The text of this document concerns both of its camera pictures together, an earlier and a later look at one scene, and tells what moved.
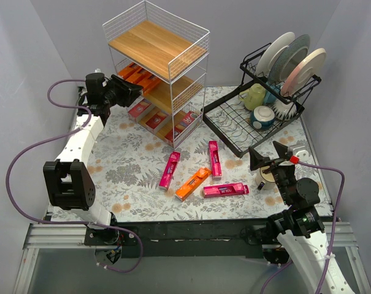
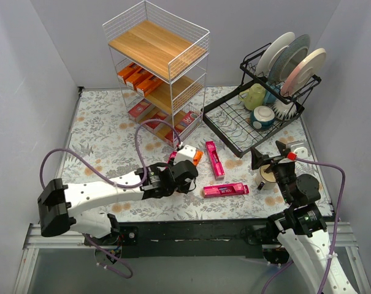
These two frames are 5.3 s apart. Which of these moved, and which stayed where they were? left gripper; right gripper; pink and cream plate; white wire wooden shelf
Moved: left gripper
Stayed: right gripper; white wire wooden shelf; pink and cream plate
